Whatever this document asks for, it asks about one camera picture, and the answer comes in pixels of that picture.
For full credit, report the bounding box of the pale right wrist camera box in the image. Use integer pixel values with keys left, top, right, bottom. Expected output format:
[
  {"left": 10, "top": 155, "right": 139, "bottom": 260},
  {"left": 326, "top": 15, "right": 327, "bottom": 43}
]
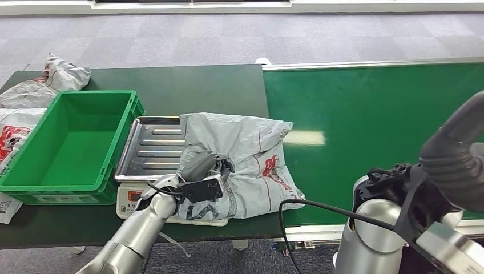
[{"left": 414, "top": 221, "right": 484, "bottom": 274}]

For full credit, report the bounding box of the grey plastic mailer package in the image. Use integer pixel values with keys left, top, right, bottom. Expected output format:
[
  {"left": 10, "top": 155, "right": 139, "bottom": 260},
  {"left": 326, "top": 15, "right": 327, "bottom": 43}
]
[{"left": 175, "top": 112, "right": 306, "bottom": 222}]

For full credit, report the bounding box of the thin white package string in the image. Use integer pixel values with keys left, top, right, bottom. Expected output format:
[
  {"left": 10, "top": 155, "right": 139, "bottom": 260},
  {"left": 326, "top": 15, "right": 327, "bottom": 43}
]
[{"left": 159, "top": 231, "right": 192, "bottom": 259}]

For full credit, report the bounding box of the steel scale tray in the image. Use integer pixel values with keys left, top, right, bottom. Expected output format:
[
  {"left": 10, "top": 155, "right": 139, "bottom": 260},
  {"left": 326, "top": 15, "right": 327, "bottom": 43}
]
[{"left": 113, "top": 116, "right": 188, "bottom": 182}]

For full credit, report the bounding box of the green plastic crate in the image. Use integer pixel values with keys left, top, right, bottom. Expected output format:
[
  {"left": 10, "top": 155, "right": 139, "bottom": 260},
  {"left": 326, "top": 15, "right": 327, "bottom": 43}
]
[{"left": 0, "top": 90, "right": 146, "bottom": 206}]

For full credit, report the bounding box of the flat grey red-print mailer package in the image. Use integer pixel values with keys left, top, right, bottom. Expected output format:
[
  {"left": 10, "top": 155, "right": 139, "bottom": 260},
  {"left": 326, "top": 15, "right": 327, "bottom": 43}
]
[{"left": 0, "top": 108, "right": 48, "bottom": 225}]

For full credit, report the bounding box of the green conveyor belt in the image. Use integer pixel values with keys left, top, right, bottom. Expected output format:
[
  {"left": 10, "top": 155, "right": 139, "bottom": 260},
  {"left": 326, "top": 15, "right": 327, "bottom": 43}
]
[{"left": 263, "top": 62, "right": 484, "bottom": 228}]

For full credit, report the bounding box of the aluminium conveyor frame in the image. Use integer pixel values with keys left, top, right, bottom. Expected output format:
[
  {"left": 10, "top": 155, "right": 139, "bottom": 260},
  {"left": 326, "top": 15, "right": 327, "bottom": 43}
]
[{"left": 261, "top": 57, "right": 484, "bottom": 252}]

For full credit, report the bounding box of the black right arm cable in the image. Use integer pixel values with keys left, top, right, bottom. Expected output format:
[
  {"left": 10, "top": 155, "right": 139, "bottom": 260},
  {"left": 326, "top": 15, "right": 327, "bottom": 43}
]
[{"left": 279, "top": 199, "right": 398, "bottom": 274}]

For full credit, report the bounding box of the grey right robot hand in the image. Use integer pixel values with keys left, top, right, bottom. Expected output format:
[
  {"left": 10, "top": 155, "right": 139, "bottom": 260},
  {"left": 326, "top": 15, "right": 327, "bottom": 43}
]
[{"left": 418, "top": 90, "right": 484, "bottom": 213}]

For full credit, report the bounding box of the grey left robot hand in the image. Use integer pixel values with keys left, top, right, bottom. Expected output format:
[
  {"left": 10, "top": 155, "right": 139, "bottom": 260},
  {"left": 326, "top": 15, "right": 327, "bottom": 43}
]
[{"left": 178, "top": 149, "right": 236, "bottom": 183}]

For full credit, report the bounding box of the white electronic scale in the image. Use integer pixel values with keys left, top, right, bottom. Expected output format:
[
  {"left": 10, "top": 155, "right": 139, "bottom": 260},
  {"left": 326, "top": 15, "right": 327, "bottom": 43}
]
[{"left": 115, "top": 180, "right": 229, "bottom": 228}]

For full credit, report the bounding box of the crumpled grey mailer package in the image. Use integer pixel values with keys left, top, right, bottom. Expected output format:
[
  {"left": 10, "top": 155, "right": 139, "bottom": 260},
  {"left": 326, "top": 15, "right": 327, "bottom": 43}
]
[{"left": 0, "top": 53, "right": 91, "bottom": 110}]

